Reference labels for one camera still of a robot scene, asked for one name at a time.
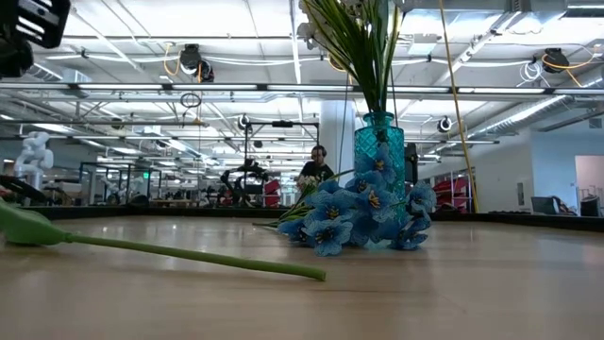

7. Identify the black camera rig frame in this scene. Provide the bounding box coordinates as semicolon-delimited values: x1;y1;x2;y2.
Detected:
243;120;321;190

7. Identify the yellow hanging cable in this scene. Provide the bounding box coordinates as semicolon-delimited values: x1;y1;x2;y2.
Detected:
438;0;479;213

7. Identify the black hanging cable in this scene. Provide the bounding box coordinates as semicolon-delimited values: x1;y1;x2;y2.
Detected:
336;70;351;175

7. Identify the white building column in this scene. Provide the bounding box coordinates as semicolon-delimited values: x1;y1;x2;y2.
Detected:
319;99;356;174

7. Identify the green flower stem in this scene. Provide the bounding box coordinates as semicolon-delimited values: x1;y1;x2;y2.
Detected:
0;196;327;283

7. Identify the person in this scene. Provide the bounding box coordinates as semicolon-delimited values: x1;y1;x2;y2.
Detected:
298;144;336;185

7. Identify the black metal table frame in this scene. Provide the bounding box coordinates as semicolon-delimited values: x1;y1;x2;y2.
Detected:
18;203;604;233

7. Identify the blue artificial flower bunch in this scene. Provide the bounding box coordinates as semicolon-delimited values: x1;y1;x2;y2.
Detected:
252;144;438;259

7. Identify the dark computer monitor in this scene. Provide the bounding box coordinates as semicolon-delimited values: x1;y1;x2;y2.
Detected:
530;195;562;216

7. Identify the black cage frame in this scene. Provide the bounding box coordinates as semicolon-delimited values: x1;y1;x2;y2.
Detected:
78;161;162;205

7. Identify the long LED light bar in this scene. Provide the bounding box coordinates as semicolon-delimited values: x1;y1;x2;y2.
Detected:
0;82;604;95

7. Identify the red storage shelf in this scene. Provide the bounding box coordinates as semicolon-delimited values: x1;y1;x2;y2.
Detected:
432;177;473;212

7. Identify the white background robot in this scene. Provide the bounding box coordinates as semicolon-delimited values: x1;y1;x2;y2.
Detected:
12;130;56;191

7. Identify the teal glass vase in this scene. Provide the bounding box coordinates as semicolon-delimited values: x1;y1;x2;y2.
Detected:
353;111;406;199

